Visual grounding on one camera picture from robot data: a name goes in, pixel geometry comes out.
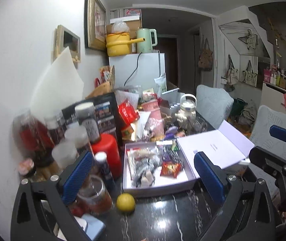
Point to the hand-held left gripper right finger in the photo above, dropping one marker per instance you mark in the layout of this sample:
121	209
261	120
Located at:
209	178

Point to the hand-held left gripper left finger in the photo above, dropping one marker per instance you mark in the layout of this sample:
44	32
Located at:
79	178

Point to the lavender gift box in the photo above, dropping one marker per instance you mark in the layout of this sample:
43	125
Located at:
183	155

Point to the red orange snack packet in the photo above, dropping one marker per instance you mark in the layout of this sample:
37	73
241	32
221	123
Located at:
171	170

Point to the gingham fabric scrunchie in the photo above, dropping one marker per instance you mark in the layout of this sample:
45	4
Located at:
175	158

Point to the green packet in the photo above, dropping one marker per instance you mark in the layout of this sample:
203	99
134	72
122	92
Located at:
174	146

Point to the silver purple snack packet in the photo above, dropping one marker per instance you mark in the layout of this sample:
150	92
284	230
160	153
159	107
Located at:
165	153

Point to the plush doll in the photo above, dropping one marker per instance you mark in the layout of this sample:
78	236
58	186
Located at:
144	172

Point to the blue tablet tube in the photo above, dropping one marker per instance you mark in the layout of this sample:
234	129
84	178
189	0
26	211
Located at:
105	170

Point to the orange preserve jar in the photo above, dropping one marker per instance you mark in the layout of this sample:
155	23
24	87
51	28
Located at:
97	198

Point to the grey floor bag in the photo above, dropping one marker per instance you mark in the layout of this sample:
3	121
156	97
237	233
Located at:
248	115

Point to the red cylinder canister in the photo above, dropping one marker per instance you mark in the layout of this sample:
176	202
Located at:
109	153

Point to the white round-button device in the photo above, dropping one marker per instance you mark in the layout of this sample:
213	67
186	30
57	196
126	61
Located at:
81	224

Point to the green floor bag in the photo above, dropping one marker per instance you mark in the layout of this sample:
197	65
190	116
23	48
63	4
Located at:
239	106

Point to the light blue case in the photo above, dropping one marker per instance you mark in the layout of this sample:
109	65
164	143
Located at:
94	227

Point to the yellow lemon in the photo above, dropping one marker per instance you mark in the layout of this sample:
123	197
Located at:
125	202

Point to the small pink lid jar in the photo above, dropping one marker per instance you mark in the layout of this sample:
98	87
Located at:
27	167

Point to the glass cup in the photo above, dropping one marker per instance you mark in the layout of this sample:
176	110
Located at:
200	125

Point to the shelf of bottles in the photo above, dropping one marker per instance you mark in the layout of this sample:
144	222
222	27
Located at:
285	79

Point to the clear plastic jar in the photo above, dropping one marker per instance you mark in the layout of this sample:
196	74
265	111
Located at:
55	128

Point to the dark label jar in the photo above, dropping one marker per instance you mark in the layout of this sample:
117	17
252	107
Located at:
87	123

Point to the purple yarn ball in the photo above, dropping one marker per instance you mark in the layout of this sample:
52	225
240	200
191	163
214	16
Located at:
170	133

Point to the red berry jar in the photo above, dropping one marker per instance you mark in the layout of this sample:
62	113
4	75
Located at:
32	140

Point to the black coffee bag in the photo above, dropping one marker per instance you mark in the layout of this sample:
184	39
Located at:
105	118

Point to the cream printed tote bag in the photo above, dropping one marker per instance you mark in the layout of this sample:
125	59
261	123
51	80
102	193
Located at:
250	74

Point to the white ceramic teapot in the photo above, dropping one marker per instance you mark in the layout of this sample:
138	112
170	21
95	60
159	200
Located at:
186	111

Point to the red gift packets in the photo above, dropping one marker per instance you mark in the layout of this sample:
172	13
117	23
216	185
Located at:
127	113

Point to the pink cup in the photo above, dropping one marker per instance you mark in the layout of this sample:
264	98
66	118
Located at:
153	115

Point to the white foam board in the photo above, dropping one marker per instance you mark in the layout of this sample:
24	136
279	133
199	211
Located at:
57	85

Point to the red patterned gift bag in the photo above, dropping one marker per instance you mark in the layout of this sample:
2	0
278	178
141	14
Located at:
107	76

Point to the green white bag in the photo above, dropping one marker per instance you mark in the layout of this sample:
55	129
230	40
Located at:
161	84

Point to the brown patterned tote bag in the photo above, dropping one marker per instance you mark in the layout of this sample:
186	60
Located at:
205	57

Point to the white fridge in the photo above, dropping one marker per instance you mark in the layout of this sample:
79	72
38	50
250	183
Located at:
150	67

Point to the yellow pot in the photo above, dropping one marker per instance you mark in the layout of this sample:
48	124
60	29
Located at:
119	44

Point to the green electric kettle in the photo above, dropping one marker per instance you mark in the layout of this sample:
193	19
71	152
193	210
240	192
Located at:
144	41

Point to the framed picture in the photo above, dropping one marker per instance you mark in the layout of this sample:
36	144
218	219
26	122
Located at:
95	20

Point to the cardboard box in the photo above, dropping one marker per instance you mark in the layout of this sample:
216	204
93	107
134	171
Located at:
134	27

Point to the wooden framed wall panel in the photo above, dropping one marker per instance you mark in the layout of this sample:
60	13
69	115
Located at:
67	45

